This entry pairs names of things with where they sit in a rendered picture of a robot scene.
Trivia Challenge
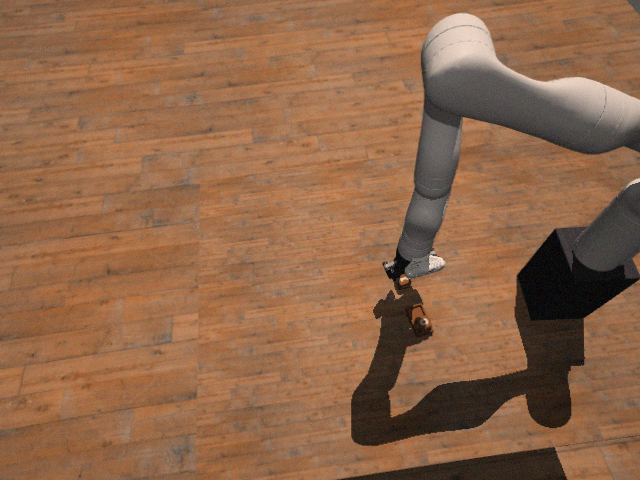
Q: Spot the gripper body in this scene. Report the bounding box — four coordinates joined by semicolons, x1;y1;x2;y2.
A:
393;246;410;269

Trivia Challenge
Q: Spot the brown rectangular tray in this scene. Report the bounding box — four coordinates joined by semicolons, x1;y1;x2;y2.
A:
405;303;434;338

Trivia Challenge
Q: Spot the small brown cube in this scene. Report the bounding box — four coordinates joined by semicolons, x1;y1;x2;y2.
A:
414;315;432;333
396;274;411;290

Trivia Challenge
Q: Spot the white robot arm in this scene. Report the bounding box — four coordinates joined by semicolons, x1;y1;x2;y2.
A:
398;13;640;279

